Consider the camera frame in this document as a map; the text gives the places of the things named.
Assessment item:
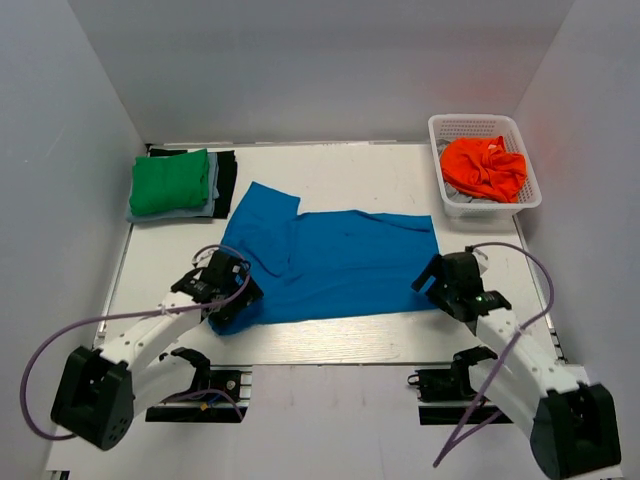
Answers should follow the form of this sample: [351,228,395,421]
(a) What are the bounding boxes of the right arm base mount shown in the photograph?
[407,366,515,427]

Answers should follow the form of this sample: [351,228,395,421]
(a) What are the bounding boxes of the folded green t-shirt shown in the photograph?
[129,150,210,216]

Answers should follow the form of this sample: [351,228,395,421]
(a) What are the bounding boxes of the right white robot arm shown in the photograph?
[407,245,621,479]

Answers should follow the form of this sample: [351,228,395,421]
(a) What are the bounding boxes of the folded black t-shirt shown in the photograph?
[149,147,239,219]

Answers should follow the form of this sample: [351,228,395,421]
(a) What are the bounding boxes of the white plastic basket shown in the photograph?
[428,113,542,220]

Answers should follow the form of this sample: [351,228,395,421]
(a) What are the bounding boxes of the grey t-shirt in basket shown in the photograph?
[436,139,474,204]

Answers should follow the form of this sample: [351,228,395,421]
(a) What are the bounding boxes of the orange t-shirt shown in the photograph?
[440,136,527,203]

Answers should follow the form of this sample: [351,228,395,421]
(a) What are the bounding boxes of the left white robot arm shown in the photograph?
[51,246,263,451]

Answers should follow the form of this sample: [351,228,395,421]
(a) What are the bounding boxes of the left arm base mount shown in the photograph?
[144,366,252,424]

